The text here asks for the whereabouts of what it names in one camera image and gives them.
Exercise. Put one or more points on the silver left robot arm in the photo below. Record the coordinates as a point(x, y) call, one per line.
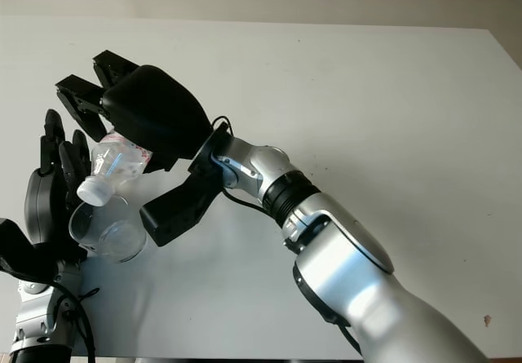
point(45, 322)

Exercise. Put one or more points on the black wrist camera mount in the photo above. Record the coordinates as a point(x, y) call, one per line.
point(183, 208)
point(28, 257)

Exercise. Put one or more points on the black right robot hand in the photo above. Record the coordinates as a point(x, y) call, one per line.
point(155, 114)

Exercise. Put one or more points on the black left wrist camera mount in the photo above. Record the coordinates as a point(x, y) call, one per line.
point(28, 257)

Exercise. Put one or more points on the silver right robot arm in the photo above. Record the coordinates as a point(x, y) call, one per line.
point(359, 265)

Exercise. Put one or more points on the clear plastic cup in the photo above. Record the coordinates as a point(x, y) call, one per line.
point(110, 232)

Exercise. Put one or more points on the clear plastic water bottle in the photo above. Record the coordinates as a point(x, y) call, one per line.
point(118, 167)

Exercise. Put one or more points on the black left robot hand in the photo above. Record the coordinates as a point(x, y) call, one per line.
point(38, 208)

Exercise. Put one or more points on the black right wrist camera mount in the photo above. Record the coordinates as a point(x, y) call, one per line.
point(183, 208)

